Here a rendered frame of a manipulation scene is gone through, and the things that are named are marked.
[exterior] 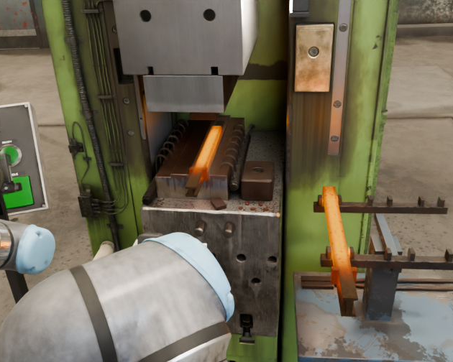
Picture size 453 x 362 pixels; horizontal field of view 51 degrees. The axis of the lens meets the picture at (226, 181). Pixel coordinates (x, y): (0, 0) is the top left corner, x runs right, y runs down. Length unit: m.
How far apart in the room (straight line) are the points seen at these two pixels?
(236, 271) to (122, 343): 0.92
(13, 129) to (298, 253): 0.91
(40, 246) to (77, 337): 0.35
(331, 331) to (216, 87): 0.65
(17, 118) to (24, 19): 6.53
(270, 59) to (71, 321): 1.31
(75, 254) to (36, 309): 2.30
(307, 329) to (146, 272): 0.77
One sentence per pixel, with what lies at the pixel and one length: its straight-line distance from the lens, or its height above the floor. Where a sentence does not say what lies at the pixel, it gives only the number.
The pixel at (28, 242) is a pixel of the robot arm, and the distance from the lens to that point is 0.79.
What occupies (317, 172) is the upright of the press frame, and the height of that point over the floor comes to 0.94.
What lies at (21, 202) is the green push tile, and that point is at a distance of 1.32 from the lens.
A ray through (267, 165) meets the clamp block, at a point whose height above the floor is 0.98.
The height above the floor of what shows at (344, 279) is 1.00.
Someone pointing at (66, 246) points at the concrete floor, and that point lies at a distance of 2.88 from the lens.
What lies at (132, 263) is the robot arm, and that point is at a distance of 0.50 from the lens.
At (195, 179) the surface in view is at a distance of 1.23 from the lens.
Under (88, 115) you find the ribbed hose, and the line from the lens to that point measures 1.46.
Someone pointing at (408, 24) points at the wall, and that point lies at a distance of 7.51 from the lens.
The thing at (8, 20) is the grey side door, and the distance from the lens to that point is 7.94.
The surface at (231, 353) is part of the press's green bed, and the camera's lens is 1.62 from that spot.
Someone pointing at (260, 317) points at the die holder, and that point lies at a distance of 1.49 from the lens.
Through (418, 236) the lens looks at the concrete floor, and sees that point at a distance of 2.89.
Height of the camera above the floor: 1.60
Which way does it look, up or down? 29 degrees down
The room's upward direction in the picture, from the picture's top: 2 degrees counter-clockwise
